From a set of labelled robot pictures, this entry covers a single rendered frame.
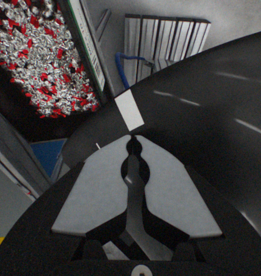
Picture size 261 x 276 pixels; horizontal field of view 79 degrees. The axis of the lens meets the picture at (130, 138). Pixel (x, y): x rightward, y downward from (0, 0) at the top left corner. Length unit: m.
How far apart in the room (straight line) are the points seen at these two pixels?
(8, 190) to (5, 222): 0.20
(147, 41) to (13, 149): 0.84
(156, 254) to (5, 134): 0.39
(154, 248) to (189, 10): 1.08
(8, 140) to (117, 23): 0.85
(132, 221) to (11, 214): 1.05
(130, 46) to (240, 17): 0.62
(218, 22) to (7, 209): 1.60
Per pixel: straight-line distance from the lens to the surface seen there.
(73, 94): 0.30
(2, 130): 0.46
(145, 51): 1.05
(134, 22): 1.01
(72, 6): 0.23
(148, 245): 0.21
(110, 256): 0.99
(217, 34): 1.22
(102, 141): 0.16
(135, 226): 0.20
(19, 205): 1.21
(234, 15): 1.22
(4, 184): 1.33
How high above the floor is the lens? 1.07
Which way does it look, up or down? 43 degrees down
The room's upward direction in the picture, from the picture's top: 180 degrees counter-clockwise
